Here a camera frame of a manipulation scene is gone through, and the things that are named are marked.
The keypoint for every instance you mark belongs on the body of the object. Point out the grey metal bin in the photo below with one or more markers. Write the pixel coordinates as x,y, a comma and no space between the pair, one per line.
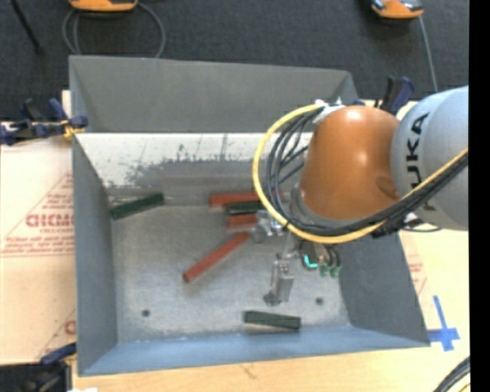
167,259

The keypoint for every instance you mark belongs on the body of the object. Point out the brown cardboard board, red print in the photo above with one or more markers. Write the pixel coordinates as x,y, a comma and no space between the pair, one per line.
32,259

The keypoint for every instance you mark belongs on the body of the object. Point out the red-brown flat block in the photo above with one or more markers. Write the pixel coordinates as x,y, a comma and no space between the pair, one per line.
216,257
241,220
232,198

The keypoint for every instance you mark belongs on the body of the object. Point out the dark green flat block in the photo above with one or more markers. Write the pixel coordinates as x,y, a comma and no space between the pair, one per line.
245,208
136,206
271,320

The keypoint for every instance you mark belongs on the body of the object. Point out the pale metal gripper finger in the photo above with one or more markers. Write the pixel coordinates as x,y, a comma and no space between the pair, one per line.
286,288
273,288

